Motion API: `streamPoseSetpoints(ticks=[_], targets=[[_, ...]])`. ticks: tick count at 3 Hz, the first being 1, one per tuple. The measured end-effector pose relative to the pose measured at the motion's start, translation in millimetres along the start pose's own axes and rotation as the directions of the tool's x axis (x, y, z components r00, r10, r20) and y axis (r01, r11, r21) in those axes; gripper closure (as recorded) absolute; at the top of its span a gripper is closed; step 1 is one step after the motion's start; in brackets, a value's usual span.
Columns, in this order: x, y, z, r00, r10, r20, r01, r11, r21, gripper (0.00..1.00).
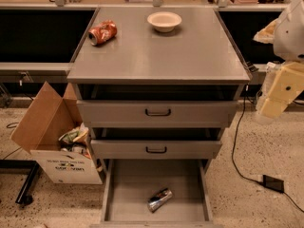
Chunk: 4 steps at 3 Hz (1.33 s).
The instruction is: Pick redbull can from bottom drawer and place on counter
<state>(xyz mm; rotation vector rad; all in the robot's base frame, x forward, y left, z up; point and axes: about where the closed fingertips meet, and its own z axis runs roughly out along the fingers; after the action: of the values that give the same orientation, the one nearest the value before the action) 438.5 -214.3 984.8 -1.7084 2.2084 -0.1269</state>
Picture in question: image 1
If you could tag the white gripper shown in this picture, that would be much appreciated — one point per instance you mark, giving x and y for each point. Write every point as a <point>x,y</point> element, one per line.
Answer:
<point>290,37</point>

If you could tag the silver blue redbull can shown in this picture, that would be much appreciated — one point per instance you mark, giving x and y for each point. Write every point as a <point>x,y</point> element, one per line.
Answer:
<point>159,199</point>

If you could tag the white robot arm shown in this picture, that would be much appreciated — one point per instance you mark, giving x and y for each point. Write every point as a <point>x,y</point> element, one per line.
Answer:
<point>288,44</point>

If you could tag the grey drawer cabinet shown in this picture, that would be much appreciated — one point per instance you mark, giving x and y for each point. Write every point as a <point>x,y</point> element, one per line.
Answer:
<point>194,62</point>

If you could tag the grey bottom drawer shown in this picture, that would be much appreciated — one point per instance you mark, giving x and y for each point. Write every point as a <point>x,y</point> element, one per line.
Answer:
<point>131,183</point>

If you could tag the grey drawer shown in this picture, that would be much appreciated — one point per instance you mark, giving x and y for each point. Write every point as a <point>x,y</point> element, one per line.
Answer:
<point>155,149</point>
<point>131,183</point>
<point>168,114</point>

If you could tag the grey middle drawer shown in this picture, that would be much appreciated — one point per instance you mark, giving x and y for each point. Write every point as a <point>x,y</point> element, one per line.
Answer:
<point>155,149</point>

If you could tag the grey top drawer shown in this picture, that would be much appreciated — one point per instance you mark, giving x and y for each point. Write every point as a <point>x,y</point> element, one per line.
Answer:
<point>168,114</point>

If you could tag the crushed orange soda can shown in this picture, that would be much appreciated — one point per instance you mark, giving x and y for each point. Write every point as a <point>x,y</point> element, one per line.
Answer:
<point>102,33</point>

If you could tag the black power adapter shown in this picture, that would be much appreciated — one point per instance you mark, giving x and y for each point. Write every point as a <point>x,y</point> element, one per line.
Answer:
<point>273,183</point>

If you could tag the white bowl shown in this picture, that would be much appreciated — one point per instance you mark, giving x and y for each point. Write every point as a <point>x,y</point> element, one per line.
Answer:
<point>164,21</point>

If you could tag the cardboard box with trash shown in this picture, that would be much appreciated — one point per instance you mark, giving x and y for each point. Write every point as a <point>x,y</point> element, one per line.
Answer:
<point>47,119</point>

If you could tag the black metal stand leg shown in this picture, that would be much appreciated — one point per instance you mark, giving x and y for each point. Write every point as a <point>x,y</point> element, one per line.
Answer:
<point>22,167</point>

